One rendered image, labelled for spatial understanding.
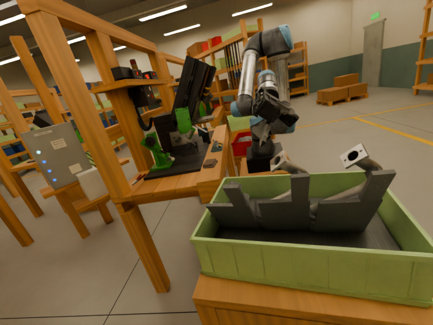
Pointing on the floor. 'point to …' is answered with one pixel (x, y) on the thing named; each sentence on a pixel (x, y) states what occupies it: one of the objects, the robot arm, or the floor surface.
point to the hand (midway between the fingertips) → (278, 133)
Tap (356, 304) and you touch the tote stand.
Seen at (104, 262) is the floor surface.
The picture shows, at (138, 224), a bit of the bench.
